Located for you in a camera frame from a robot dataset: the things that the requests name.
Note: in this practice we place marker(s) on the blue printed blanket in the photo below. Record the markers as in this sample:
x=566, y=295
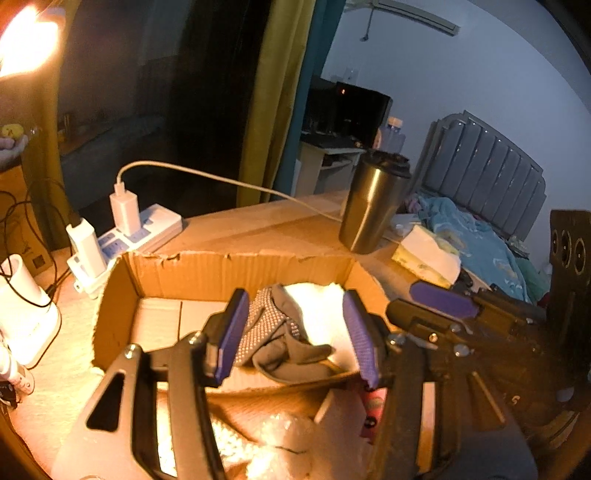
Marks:
x=475, y=240

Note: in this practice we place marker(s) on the clear plastic bottle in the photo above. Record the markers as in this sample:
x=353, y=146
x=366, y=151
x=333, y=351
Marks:
x=394, y=136

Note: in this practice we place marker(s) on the white power adapter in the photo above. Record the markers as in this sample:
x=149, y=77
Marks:
x=87, y=251

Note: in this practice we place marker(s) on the white cloth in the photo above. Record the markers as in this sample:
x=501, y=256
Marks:
x=318, y=314

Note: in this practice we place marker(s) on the yellow tissue pack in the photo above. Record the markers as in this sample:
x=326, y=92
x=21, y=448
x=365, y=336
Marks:
x=429, y=254

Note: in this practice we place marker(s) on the brown cardboard carton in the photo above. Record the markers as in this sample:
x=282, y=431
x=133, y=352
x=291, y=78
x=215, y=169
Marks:
x=21, y=240

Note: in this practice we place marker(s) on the pink plush toy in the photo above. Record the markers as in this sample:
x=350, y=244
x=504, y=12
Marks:
x=371, y=410

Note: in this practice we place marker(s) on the grey padded headboard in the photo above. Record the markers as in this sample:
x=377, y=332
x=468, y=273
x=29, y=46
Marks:
x=485, y=157

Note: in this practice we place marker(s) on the white labeled bottle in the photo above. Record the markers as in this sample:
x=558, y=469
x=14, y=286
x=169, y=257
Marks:
x=21, y=381

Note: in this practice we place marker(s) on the teal curtain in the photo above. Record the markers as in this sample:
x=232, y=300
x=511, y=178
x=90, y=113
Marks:
x=318, y=46

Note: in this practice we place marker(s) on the yellow curtain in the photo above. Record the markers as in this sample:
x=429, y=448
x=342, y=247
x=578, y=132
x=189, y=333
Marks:
x=272, y=92

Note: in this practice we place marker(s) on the black monitor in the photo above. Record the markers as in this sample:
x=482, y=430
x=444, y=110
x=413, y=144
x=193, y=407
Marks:
x=351, y=110

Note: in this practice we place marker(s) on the white air conditioner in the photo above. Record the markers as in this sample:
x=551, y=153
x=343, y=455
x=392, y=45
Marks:
x=415, y=16

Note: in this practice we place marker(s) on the clear bubble wrap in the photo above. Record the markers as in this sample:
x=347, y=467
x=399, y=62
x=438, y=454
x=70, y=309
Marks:
x=277, y=438

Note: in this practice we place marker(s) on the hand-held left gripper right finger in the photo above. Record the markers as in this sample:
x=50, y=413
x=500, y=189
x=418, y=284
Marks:
x=360, y=337

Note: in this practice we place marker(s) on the steel tumbler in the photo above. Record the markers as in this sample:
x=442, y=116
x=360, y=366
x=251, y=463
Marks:
x=369, y=207

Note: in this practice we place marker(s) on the grey dotted glove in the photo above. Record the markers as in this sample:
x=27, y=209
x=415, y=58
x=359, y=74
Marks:
x=277, y=323

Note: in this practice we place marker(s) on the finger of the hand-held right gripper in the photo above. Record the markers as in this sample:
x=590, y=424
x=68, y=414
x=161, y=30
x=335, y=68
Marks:
x=425, y=321
x=443, y=300

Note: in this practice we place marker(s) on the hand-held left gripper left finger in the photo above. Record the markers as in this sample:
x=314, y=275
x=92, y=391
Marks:
x=233, y=332

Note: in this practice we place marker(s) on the white desk lamp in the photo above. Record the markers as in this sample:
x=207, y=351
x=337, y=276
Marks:
x=27, y=332

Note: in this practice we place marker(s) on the yellow plush toy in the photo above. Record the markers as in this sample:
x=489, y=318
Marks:
x=11, y=130

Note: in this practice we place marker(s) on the white side desk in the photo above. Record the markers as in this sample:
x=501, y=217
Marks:
x=318, y=161

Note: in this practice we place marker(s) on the brown cardboard box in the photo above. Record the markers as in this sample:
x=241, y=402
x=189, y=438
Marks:
x=207, y=272

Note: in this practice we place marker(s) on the white power strip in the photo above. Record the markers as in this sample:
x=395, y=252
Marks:
x=157, y=221

